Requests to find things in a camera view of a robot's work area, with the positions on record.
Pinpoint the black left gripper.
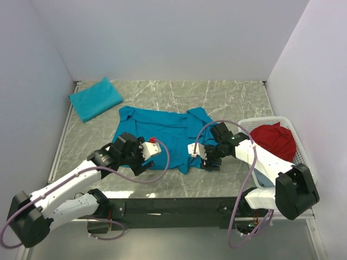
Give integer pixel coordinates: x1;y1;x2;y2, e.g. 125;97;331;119
120;136;155;175

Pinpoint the blue polo t-shirt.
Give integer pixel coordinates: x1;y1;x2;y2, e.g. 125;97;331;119
113;106;212;174

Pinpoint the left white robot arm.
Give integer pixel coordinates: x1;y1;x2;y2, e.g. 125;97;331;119
7;133;161;248

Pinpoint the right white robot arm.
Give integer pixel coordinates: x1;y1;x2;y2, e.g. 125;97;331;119
191;117;320;220

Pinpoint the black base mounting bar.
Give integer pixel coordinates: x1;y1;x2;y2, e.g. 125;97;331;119
102;197;245;231

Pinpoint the white plastic laundry basket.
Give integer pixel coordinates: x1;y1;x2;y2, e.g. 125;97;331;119
238;116;311;189

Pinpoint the red t-shirt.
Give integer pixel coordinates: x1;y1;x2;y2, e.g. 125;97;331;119
250;122;297;163

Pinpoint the folded teal t-shirt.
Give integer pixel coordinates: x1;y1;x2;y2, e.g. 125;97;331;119
69;77;124;123

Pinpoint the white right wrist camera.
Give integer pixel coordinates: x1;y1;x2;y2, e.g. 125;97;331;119
187;143;207;160

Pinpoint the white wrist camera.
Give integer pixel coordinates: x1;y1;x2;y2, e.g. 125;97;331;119
187;143;207;160
142;137;162;161

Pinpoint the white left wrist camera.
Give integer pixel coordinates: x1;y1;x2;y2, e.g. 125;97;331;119
142;137;162;161

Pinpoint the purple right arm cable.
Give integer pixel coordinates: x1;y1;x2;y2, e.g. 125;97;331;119
194;120;274;249

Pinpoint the aluminium rail frame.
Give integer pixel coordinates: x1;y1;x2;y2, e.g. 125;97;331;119
16;81;82;260

